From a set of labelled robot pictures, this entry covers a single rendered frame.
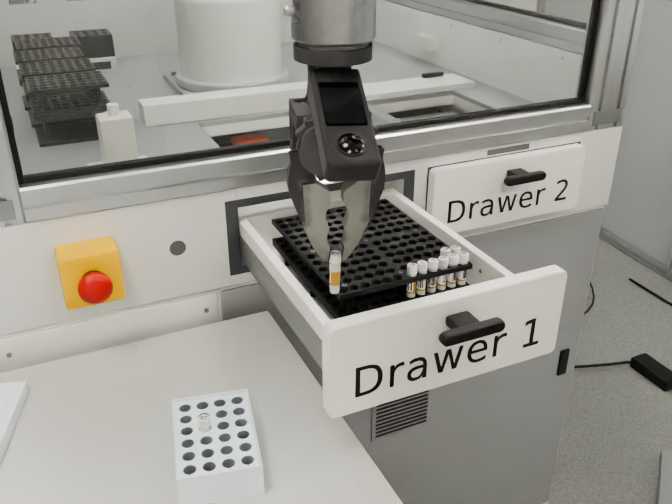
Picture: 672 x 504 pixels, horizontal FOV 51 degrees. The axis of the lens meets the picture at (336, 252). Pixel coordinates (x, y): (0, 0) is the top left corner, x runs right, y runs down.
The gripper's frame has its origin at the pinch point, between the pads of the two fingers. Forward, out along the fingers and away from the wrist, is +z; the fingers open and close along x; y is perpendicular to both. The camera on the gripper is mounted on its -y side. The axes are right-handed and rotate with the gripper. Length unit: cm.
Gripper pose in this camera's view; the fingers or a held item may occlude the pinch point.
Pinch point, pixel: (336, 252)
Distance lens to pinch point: 71.0
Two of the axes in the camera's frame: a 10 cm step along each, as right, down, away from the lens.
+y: -1.8, -4.6, 8.7
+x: -9.8, 0.8, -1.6
